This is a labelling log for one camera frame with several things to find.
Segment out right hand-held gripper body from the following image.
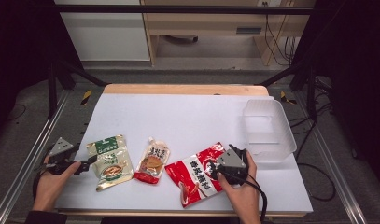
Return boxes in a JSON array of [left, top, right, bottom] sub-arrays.
[[214, 147, 251, 186]]

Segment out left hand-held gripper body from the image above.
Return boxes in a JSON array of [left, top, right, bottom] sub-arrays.
[[46, 136, 83, 176]]

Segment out green and beige food pouch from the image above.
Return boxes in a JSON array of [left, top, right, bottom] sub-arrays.
[[85, 133, 135, 192]]

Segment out red and white snack bag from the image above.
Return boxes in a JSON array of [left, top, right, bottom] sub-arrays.
[[164, 142, 230, 209]]

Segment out translucent plastic container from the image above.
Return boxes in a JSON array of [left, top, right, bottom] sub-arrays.
[[242, 98, 298, 164]]

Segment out orange spout pouch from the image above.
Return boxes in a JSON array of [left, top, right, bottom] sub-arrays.
[[133, 136, 171, 185]]

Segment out person's left hand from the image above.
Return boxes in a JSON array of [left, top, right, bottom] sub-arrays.
[[32, 155, 82, 213]]

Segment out person's right hand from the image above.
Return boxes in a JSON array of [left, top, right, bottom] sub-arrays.
[[217, 148, 262, 224]]

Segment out yellow and black tape strip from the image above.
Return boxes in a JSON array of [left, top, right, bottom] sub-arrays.
[[80, 89, 94, 107], [279, 91, 298, 105]]

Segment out black metal stand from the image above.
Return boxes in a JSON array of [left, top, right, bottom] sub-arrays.
[[258, 58, 320, 123], [47, 58, 108, 119]]

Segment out white table mat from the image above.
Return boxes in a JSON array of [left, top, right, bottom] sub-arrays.
[[55, 92, 314, 215]]

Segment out white cabinet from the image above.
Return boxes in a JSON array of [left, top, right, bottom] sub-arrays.
[[54, 0, 151, 62]]

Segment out wooden desk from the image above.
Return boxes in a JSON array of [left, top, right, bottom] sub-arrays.
[[140, 0, 317, 67]]

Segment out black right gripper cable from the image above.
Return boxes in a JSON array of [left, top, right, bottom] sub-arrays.
[[227, 172, 269, 224]]

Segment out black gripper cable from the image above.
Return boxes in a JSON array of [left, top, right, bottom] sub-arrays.
[[31, 172, 44, 201], [227, 172, 269, 224]]

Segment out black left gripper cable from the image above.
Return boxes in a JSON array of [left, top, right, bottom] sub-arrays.
[[31, 172, 44, 201]]

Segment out black floor cable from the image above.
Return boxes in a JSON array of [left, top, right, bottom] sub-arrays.
[[289, 102, 337, 203]]

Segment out hanging black cables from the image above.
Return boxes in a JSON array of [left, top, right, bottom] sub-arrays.
[[263, 1, 300, 67]]

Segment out grey drawer handle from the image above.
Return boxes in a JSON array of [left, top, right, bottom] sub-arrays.
[[235, 26, 263, 35]]

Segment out black horizontal frame bar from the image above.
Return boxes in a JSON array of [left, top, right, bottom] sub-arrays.
[[53, 4, 317, 16]]

